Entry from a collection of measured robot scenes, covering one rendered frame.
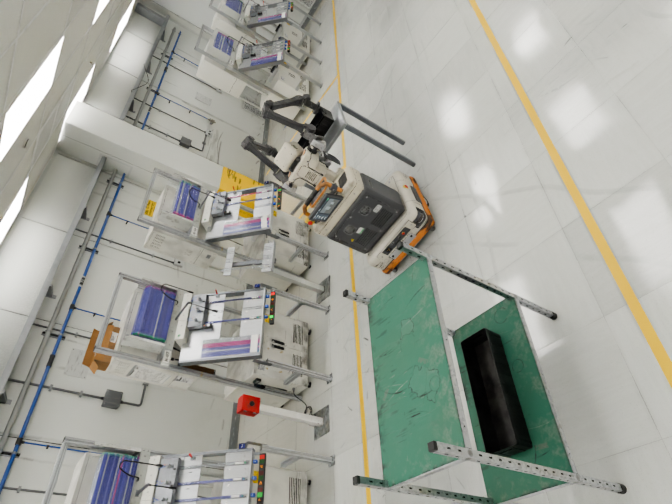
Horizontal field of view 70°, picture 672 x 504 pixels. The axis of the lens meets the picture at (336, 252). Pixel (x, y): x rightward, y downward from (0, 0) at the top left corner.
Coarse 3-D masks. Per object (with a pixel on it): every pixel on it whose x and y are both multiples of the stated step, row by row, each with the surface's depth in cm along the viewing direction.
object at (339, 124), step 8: (336, 104) 431; (336, 112) 424; (352, 112) 438; (336, 120) 417; (344, 120) 405; (360, 120) 444; (368, 120) 446; (336, 128) 410; (344, 128) 403; (352, 128) 404; (376, 128) 452; (328, 136) 420; (336, 136) 407; (360, 136) 410; (368, 136) 412; (392, 136) 460; (328, 144) 413; (376, 144) 417; (320, 152) 422; (392, 152) 424; (408, 160) 432; (304, 184) 434
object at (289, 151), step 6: (288, 144) 369; (294, 144) 374; (282, 150) 371; (288, 150) 369; (294, 150) 368; (300, 150) 372; (276, 156) 376; (282, 156) 373; (288, 156) 370; (294, 156) 368; (300, 156) 374; (276, 162) 377; (282, 162) 374; (288, 162) 372; (282, 168) 375; (288, 168) 375
